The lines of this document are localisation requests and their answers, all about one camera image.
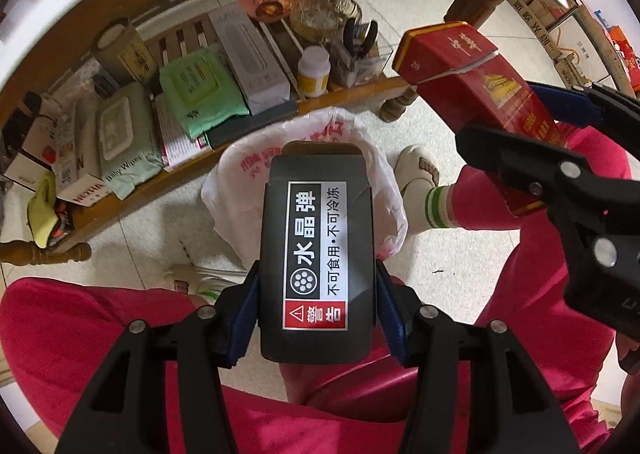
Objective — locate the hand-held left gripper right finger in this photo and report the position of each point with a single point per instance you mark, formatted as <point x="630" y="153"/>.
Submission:
<point x="392" y="314"/>

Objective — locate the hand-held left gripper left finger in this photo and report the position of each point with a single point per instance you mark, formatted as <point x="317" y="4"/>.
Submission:
<point x="242" y="319"/>

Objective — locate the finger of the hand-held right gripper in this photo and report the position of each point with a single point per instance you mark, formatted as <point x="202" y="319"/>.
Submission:
<point x="500" y="144"/>
<point x="555" y="101"/>

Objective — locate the red cigarette box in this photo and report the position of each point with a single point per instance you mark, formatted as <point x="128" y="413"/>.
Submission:
<point x="450" y="79"/>

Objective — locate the black cardboard box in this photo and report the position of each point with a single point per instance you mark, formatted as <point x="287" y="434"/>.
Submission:
<point x="320" y="174"/>

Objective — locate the person's right hand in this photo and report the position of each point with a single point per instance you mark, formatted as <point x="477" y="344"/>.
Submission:
<point x="630" y="351"/>

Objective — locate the white slipper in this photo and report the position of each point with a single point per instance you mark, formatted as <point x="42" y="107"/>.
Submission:
<point x="415" y="169"/>
<point x="200" y="279"/>

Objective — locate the stack of cardboard boxes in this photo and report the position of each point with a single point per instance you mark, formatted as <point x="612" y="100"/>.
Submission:
<point x="545" y="29"/>

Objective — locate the orange red box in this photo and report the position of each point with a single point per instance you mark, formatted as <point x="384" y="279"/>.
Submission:
<point x="625" y="54"/>

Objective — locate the white sock green stripes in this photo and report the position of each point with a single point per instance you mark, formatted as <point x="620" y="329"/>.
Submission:
<point x="442" y="206"/>

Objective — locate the clear plastic container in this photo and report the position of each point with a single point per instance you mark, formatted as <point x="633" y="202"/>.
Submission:
<point x="370" y="64"/>

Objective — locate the wooden table shelf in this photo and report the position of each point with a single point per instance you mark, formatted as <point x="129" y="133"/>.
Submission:
<point x="165" y="184"/>

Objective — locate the pink printed booklet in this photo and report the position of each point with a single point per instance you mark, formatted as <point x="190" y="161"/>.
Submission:
<point x="175" y="144"/>

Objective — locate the dark grey flat box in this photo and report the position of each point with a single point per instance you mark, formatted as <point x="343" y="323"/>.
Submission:
<point x="260" y="121"/>

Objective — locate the white pill bottle yellow label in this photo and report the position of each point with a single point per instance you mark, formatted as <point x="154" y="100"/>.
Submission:
<point x="313" y="74"/>

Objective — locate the grey-green wet wipes pack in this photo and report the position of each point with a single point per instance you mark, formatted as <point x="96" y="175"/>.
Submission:
<point x="125" y="134"/>

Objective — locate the white box red print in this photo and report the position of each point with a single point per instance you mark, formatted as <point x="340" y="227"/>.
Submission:
<point x="80" y="169"/>

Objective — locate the glass ashtray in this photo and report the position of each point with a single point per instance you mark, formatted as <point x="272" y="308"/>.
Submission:
<point x="320" y="14"/>

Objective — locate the yellow cloth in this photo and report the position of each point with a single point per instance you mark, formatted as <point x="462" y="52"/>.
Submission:
<point x="45" y="214"/>

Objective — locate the green wet wipes pack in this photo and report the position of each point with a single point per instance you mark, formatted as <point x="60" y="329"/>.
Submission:
<point x="200" y="94"/>

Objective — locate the long white box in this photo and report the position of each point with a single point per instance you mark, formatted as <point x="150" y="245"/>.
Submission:
<point x="247" y="59"/>

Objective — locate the small white box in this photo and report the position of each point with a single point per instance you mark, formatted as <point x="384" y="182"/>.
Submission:
<point x="25" y="159"/>

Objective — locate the olive tin can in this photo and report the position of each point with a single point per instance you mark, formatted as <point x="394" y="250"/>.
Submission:
<point x="125" y="54"/>

